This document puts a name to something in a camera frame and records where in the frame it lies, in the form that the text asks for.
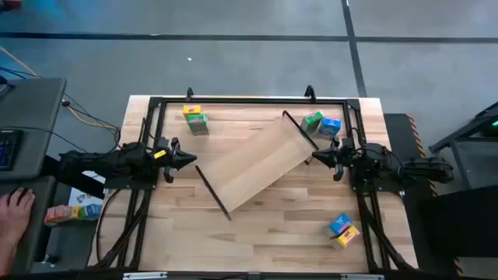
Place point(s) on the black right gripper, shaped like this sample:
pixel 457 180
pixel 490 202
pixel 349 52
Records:
pixel 342 159

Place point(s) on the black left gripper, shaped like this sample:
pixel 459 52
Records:
pixel 167 159

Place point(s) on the blue Rice Krispies cereal box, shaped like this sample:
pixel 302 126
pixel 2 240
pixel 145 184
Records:
pixel 341 224
pixel 329 127

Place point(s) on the green Apple Jacks cereal box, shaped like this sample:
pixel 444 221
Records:
pixel 311 121
pixel 198 124

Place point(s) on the yellow Corn Pops cereal box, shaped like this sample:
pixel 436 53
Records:
pixel 347 237
pixel 191 110

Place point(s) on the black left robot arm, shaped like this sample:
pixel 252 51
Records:
pixel 113 161

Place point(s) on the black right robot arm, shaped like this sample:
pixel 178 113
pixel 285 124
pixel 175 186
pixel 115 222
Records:
pixel 389 165

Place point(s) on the person's forearm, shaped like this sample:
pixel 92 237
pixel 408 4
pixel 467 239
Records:
pixel 5 256

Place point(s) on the colourful cereal multipack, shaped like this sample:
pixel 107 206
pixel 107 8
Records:
pixel 72 213

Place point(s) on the yellow tag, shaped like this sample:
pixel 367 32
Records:
pixel 160 154

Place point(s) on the black clamp hook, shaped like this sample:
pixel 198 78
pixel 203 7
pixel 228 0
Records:
pixel 310 92
pixel 189 93

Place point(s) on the black mat with hazard stripe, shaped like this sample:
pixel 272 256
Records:
pixel 397 128

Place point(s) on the white printed paper sheet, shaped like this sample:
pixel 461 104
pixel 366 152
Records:
pixel 79 196

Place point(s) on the dark metal cart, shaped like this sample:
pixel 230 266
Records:
pixel 467 132

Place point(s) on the large black box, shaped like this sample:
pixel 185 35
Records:
pixel 459 221

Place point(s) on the grey desk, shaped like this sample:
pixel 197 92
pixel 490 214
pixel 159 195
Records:
pixel 35 116

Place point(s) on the black keyboard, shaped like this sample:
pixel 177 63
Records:
pixel 8 149

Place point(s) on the person's hand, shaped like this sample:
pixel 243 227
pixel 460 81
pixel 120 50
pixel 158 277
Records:
pixel 15 214

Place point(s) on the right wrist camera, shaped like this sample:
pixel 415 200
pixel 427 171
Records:
pixel 348 143

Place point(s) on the black metal table frame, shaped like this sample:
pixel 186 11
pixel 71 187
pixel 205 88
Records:
pixel 253 100

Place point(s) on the silver metal bracket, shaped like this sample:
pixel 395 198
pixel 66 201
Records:
pixel 144 275
pixel 362 277

